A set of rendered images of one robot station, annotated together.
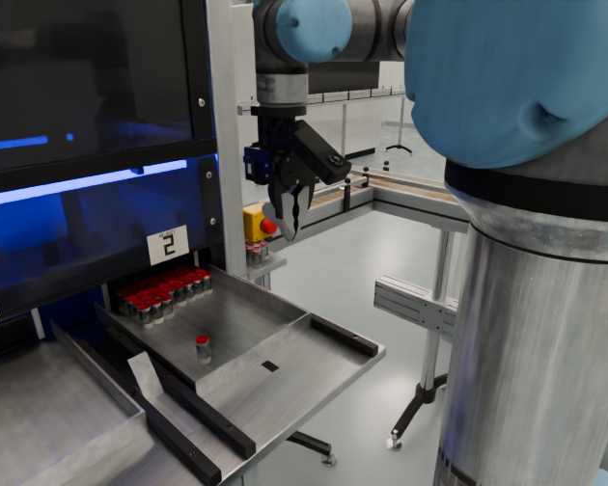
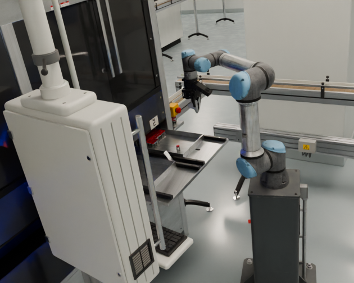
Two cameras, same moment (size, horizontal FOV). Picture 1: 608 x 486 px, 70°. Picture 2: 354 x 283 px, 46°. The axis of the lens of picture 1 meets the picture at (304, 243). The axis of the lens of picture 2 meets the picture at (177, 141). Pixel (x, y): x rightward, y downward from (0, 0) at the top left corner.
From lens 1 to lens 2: 1.71 m
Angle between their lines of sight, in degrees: 8
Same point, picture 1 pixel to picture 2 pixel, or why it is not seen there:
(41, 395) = (141, 167)
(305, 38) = (202, 69)
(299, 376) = (207, 149)
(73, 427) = (157, 170)
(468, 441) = (244, 128)
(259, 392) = (198, 154)
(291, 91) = (194, 74)
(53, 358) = not seen: hidden behind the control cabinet
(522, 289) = (244, 109)
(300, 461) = (197, 213)
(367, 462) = (226, 206)
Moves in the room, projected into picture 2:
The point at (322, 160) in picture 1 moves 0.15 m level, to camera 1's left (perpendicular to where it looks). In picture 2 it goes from (205, 90) to (178, 96)
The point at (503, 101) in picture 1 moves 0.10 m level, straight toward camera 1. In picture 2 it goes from (239, 95) to (237, 104)
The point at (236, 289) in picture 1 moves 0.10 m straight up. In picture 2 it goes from (173, 134) to (171, 119)
